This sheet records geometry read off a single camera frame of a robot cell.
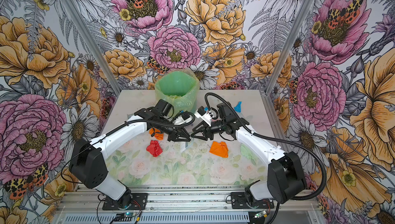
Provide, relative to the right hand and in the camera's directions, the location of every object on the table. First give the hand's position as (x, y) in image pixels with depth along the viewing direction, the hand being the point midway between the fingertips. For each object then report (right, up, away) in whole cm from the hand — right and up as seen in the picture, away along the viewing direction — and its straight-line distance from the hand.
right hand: (194, 137), depth 74 cm
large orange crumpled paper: (+14, -10, +17) cm, 25 cm away
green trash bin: (-11, +27, +32) cm, 43 cm away
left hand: (-4, -2, +2) cm, 5 cm away
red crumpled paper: (-23, -9, +14) cm, 29 cm away
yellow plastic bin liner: (-11, +27, +32) cm, 43 cm away
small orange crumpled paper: (-23, -4, +23) cm, 33 cm away
